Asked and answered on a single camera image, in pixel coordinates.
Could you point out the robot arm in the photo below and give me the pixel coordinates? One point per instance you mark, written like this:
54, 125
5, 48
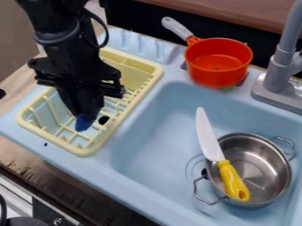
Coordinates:
59, 26

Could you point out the yellow dish rack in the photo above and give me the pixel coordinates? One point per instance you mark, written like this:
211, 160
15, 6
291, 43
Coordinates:
135, 72

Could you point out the grey tap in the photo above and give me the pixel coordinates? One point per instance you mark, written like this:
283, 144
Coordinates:
281, 73

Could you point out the blue toy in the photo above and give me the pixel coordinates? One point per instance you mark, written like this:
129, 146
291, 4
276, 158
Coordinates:
83, 123

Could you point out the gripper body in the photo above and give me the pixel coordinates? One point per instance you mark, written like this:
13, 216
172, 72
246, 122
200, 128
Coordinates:
76, 78

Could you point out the light blue toy sink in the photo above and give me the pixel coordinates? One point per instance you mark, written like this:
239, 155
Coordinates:
157, 126

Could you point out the silver pot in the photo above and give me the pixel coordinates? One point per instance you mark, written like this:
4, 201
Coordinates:
261, 164

